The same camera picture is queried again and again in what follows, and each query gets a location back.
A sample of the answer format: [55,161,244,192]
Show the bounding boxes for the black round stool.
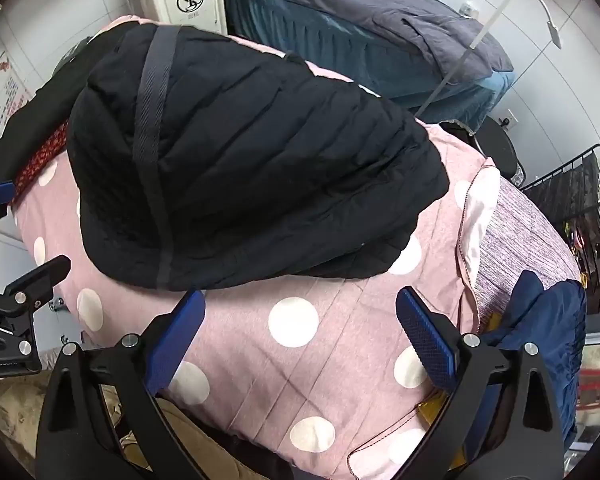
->
[472,119,521,181]

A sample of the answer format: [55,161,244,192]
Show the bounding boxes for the black wire rack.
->
[520,143,600,311]

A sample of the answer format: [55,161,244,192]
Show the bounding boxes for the purple heathered sheet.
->
[475,175,583,331]

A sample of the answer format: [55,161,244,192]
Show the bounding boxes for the navy blue garment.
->
[460,270,588,456]

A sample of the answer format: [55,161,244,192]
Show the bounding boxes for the red patterned cloth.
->
[10,120,71,206]

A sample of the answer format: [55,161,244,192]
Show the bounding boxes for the pink polka dot blanket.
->
[11,15,501,480]

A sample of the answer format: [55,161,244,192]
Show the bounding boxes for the grey duvet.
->
[250,0,513,91]

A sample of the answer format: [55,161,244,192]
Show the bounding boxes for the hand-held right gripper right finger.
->
[396,286,566,480]

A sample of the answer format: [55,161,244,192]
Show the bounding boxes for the yellow item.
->
[420,400,466,466]

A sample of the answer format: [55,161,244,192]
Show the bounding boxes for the black quilted jacket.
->
[66,24,451,292]

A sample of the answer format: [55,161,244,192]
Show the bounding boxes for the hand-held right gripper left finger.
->
[35,289,216,480]

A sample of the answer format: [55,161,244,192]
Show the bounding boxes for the dark cloth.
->
[0,35,126,221]

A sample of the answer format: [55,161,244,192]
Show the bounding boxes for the khaki pants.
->
[0,385,261,480]

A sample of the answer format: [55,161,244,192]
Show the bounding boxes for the wall poster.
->
[0,50,33,143]

